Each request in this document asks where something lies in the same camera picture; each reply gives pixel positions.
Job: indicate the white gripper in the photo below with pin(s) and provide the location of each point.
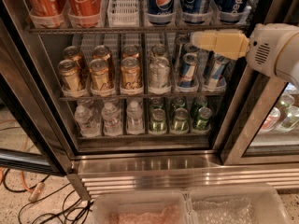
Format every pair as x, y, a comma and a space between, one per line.
263, 48

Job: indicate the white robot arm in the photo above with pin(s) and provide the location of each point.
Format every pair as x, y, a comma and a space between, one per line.
272, 49

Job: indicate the front right red bull can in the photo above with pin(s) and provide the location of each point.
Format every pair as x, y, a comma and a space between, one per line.
214, 69

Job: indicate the red bull can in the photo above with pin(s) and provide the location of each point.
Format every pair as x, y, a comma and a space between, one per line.
214, 69
189, 48
187, 70

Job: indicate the rear left red bull can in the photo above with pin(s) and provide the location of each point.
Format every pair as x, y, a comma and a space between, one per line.
189, 48

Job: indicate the front left red bull can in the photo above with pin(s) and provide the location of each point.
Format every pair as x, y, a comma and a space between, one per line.
187, 70

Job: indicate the rear right green can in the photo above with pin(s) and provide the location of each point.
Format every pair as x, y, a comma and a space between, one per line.
198, 102

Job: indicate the green can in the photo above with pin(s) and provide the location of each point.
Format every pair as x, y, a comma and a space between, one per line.
202, 118
179, 121
178, 102
156, 103
157, 121
198, 102

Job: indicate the rear silver can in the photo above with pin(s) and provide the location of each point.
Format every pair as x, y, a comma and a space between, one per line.
158, 50

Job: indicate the silver can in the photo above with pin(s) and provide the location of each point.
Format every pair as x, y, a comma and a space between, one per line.
158, 50
159, 73

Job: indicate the front right green can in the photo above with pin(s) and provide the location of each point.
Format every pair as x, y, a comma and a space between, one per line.
202, 118

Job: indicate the front silver can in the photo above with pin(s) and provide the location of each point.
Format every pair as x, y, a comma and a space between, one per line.
159, 73

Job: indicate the rear middle green can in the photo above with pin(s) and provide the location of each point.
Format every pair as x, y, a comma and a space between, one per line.
178, 102

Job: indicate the front middle green can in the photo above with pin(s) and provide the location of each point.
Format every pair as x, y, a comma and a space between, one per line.
179, 121

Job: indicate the rear left green can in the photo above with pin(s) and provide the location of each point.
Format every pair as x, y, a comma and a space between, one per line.
156, 103

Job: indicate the gold can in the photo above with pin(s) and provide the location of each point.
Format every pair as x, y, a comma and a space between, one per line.
70, 75
76, 54
130, 73
131, 51
103, 51
99, 70

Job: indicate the front left green can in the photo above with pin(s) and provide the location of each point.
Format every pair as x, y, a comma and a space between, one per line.
157, 121

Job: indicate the empty white plastic can tray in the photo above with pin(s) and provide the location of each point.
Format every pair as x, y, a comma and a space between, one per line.
123, 13

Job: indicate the stainless steel display fridge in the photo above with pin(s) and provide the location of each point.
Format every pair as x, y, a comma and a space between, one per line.
231, 151

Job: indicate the right red coca-cola can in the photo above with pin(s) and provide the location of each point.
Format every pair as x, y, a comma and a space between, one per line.
86, 12

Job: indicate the red coca-cola can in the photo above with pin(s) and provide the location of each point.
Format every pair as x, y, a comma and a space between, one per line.
86, 12
48, 9

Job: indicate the rear left gold can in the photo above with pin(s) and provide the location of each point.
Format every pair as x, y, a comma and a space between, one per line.
76, 54

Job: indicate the front left gold can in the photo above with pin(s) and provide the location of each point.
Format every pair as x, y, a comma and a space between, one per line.
70, 75

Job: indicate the left red coca-cola can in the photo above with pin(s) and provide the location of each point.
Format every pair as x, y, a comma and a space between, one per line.
48, 9

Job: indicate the open fridge glass door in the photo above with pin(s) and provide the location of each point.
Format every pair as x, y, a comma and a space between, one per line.
19, 98

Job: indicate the cans behind right glass door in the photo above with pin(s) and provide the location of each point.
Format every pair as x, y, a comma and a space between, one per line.
284, 116

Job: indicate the right water bottle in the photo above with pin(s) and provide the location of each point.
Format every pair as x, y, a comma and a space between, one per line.
135, 121

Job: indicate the water bottle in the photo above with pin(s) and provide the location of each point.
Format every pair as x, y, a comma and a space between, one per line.
135, 121
89, 126
112, 119

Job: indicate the middle water bottle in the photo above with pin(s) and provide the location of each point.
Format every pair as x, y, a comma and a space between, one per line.
112, 119

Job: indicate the right clear plastic bin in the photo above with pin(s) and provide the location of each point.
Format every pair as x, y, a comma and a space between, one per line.
238, 204

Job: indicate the clear plastic bin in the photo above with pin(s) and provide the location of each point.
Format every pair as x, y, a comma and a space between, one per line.
141, 207
238, 204

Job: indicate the left water bottle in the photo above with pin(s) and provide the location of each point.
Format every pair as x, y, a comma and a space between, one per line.
89, 126

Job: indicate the left clear plastic bin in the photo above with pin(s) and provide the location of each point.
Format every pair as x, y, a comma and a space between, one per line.
141, 207

